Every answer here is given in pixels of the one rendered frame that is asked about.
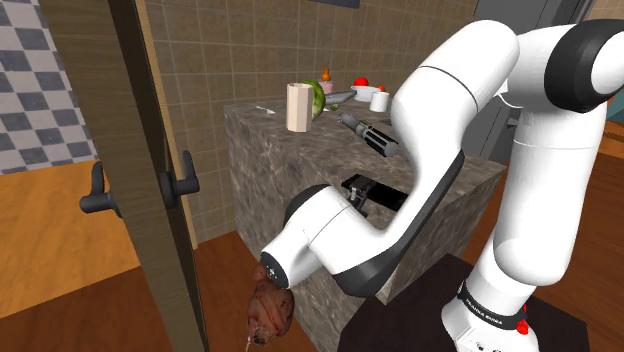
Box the black grey flashlight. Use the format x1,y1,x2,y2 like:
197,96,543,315
337,112,400,159

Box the white cylindrical cup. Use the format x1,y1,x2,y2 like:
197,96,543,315
369,90,391,113

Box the grey marble counter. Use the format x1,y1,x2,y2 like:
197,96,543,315
223,94,508,352

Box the white bowl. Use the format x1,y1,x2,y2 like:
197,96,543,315
351,85,383,103

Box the grey flat kitchen tool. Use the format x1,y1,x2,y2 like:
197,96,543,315
323,89,359,106

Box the green watermelon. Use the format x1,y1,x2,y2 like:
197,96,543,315
301,79,327,121

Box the beige faceted cup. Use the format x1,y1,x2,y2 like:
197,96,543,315
285,82,315,134

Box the dark robot stand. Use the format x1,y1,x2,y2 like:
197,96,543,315
337,253,591,352

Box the pink orange soap bottle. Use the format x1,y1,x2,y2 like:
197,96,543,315
318,68,335,95

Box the red brown lumpy object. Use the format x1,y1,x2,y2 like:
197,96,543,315
246,262,296,349

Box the brown wooden door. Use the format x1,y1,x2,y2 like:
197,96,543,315
38,0,212,352

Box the dark wall picture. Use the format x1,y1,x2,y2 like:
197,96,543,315
308,0,362,9

